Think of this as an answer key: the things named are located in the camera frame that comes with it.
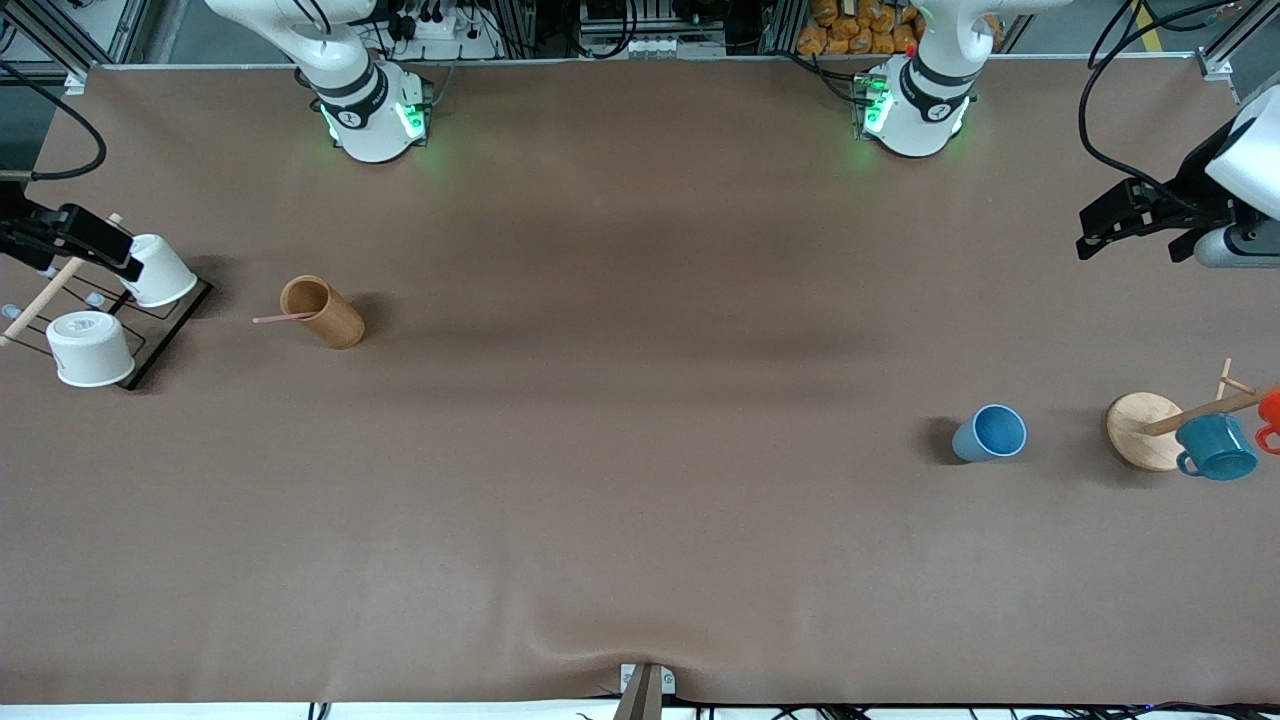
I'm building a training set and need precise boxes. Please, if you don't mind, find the light blue cup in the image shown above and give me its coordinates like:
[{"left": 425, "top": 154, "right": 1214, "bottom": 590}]
[{"left": 951, "top": 403, "right": 1029, "bottom": 464}]

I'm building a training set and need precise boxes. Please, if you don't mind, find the white paper cup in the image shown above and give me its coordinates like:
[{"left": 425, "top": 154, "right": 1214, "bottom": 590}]
[
  {"left": 45, "top": 310, "right": 137, "bottom": 388},
  {"left": 120, "top": 233, "right": 199, "bottom": 308}
]

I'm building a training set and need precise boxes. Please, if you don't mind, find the bamboo cup holder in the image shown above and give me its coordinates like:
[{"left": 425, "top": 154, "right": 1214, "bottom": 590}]
[{"left": 279, "top": 274, "right": 366, "bottom": 350}]

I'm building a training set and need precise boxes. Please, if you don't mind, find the wooden mug tree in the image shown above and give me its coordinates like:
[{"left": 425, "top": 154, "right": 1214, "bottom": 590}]
[{"left": 1105, "top": 358, "right": 1280, "bottom": 472}]

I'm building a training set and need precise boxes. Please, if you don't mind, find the teal mug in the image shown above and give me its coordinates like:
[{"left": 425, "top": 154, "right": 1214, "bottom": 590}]
[{"left": 1174, "top": 412, "right": 1260, "bottom": 482}]

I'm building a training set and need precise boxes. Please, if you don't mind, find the pile of orange bread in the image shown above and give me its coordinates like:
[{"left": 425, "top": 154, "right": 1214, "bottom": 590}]
[{"left": 797, "top": 0, "right": 926, "bottom": 57}]

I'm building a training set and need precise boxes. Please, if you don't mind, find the white power strip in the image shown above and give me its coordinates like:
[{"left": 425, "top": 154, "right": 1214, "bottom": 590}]
[{"left": 385, "top": 8, "right": 501, "bottom": 61}]

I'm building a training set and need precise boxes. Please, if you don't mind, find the brown table mat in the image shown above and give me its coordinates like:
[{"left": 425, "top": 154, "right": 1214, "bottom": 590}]
[{"left": 0, "top": 58, "right": 1280, "bottom": 707}]

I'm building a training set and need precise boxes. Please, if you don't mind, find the grey metal table clamp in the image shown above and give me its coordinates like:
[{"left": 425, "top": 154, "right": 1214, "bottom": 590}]
[{"left": 612, "top": 662, "right": 677, "bottom": 720}]

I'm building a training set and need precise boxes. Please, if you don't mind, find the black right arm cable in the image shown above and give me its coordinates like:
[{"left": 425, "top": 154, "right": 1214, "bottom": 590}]
[{"left": 0, "top": 60, "right": 108, "bottom": 183}]

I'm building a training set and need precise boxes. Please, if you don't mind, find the aluminium frame post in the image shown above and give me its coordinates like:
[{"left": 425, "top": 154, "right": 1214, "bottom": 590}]
[
  {"left": 0, "top": 0, "right": 151, "bottom": 93},
  {"left": 1195, "top": 0, "right": 1280, "bottom": 83}
]

